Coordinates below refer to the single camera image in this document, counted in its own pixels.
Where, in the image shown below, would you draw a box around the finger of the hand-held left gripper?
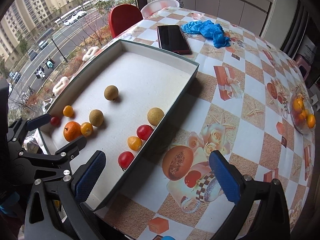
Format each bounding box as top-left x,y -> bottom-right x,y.
19,136 -> 87,180
7,114 -> 52,153

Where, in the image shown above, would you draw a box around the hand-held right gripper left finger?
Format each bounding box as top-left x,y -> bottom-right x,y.
24,150 -> 107,240

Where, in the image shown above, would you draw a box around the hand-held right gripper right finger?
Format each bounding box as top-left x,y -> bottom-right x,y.
209,150 -> 292,240

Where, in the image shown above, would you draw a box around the orange mandarin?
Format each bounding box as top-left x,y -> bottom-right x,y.
63,121 -> 82,142

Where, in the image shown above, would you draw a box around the brown longan fruit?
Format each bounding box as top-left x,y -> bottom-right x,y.
147,107 -> 165,126
89,109 -> 104,127
104,85 -> 119,102

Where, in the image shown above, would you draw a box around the clear glass bowl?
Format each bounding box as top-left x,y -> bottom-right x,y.
290,87 -> 316,133

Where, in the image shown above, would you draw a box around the shallow white cardboard box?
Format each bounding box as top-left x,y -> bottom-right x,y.
37,39 -> 200,212

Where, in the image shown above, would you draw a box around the blue garment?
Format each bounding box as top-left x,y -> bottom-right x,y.
0,192 -> 19,215

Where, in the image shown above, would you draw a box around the red plastic chair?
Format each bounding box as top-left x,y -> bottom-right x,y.
109,4 -> 144,38

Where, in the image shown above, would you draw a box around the pink plastic stool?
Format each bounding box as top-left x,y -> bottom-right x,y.
295,55 -> 312,82

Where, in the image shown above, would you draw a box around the black smartphone red case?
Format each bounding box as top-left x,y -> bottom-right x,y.
157,25 -> 192,55

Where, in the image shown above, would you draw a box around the blue disposable gloves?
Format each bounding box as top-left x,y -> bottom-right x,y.
180,20 -> 231,48

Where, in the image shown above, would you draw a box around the white printed bag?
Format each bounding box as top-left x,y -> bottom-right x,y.
299,35 -> 317,64

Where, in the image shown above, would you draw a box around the white plastic chair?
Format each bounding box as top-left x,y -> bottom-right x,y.
140,0 -> 180,18

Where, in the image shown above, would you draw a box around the white counter cabinet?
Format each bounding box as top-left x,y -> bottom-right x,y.
179,0 -> 274,37

